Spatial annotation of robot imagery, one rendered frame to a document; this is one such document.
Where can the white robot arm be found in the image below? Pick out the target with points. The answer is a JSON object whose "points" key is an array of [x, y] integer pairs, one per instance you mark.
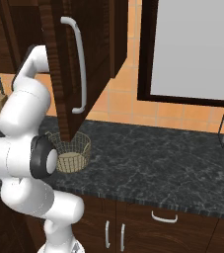
{"points": [[23, 131]]}

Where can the dark wood base cabinet door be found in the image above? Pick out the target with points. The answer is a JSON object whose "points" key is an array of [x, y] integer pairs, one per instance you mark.
{"points": [[139, 234], [90, 227]]}

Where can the dark framed window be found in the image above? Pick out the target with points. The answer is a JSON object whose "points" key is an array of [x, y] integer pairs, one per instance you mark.
{"points": [[189, 49]]}

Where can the dark wood drawer front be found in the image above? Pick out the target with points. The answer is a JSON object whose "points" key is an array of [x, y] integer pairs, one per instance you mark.
{"points": [[182, 224]]}

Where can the dark wood corner wall cabinet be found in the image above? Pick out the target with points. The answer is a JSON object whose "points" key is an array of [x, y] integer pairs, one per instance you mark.
{"points": [[5, 33]]}

